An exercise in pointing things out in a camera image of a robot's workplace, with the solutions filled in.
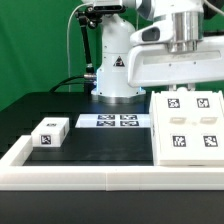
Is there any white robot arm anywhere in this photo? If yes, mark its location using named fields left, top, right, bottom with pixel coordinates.
left=82, top=0, right=224, bottom=103

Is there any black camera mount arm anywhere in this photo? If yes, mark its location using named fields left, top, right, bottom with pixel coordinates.
left=75, top=6, right=102, bottom=75

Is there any white cabinet top block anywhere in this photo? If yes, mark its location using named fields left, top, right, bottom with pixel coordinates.
left=31, top=117, right=70, bottom=147

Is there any white cable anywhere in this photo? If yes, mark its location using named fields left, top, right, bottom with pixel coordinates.
left=66, top=2, right=88, bottom=93

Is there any white U-shaped fence frame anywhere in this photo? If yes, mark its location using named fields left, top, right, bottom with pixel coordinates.
left=0, top=135, right=224, bottom=191

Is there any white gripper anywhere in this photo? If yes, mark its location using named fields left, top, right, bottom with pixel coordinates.
left=127, top=19, right=224, bottom=91

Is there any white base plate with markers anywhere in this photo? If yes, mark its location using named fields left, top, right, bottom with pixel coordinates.
left=75, top=114, right=150, bottom=128

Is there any white cabinet body box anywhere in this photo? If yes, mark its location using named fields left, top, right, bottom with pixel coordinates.
left=149, top=91, right=224, bottom=167

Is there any black cable bundle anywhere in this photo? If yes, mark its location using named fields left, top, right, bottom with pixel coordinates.
left=49, top=75, right=97, bottom=93

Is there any white cabinet door panel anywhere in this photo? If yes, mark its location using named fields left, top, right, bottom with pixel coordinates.
left=158, top=94, right=191, bottom=160
left=193, top=92, right=224, bottom=163

